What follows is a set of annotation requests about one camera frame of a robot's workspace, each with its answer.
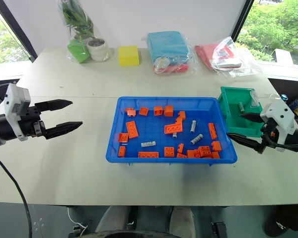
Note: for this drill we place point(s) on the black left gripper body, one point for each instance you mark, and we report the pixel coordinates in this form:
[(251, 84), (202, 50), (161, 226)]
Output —
[(31, 119)]

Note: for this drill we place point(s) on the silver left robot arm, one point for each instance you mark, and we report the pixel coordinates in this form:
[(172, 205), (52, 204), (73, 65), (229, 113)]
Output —
[(0, 129)]

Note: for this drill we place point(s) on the orange plastic bar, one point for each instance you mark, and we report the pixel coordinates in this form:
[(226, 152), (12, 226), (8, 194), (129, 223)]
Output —
[(212, 130)]

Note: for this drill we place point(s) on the green plastic bin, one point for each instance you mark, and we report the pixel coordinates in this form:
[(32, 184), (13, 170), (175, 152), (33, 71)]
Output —
[(232, 116)]

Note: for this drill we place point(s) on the blue round cap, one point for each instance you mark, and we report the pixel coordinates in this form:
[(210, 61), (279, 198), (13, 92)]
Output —
[(283, 97)]

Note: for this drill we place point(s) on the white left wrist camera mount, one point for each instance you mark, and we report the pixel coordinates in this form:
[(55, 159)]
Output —
[(15, 99)]

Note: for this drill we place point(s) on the red cloth under blue cloth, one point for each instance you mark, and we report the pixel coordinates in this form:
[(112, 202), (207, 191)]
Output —
[(175, 68)]

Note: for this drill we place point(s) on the blue cloth in plastic bag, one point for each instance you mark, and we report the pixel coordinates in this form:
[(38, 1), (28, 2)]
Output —
[(167, 45)]

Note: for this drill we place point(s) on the green plant pot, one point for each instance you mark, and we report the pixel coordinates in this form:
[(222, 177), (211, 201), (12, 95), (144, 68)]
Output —
[(77, 50)]

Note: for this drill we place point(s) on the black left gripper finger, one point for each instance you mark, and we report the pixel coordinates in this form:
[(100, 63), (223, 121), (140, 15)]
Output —
[(54, 104), (64, 127)]

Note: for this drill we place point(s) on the grey rounded shape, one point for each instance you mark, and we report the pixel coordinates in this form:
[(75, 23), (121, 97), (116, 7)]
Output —
[(181, 219), (111, 218)]

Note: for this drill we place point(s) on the green plant in plastic bag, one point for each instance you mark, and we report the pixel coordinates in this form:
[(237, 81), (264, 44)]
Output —
[(75, 17)]

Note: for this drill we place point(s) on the red cloth in plastic bag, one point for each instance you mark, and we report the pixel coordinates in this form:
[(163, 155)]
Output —
[(213, 55)]

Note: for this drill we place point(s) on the black bulky object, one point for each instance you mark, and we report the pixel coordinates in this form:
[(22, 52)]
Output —
[(288, 220)]

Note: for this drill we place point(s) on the white plant pot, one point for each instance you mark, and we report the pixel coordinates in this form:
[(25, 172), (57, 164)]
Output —
[(97, 49)]

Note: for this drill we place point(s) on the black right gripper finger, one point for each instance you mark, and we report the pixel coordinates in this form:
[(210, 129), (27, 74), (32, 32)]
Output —
[(252, 116), (248, 142)]

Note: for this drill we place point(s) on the yellow block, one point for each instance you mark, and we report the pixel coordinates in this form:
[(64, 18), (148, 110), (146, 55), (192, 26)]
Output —
[(128, 55)]

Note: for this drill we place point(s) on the blue plastic tray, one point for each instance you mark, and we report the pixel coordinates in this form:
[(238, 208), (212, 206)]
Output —
[(154, 129)]

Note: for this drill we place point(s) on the small orange building block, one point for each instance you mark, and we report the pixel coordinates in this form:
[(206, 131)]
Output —
[(190, 154), (215, 155), (181, 155), (197, 153), (181, 114), (144, 111), (180, 148), (130, 112), (122, 151)]

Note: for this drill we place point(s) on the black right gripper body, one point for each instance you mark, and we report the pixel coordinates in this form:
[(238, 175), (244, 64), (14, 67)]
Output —
[(268, 131)]

